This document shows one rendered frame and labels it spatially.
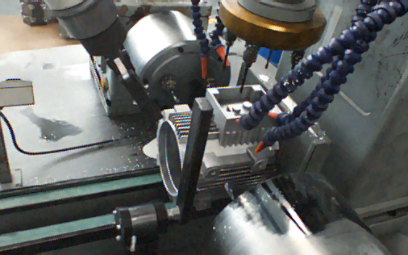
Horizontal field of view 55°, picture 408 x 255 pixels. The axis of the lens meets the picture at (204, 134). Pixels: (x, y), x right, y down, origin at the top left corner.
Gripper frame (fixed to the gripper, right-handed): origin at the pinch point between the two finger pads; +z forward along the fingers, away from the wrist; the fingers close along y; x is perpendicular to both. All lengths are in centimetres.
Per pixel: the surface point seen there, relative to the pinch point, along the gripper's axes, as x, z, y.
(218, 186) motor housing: -4.4, 13.0, -15.2
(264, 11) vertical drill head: -23.5, -14.4, -10.5
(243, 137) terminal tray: -13.2, 8.3, -11.4
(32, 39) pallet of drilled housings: 61, 75, 218
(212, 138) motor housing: -7.8, 5.9, -9.8
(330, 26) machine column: -40.3, 3.8, -0.5
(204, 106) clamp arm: -8.2, -12.3, -20.3
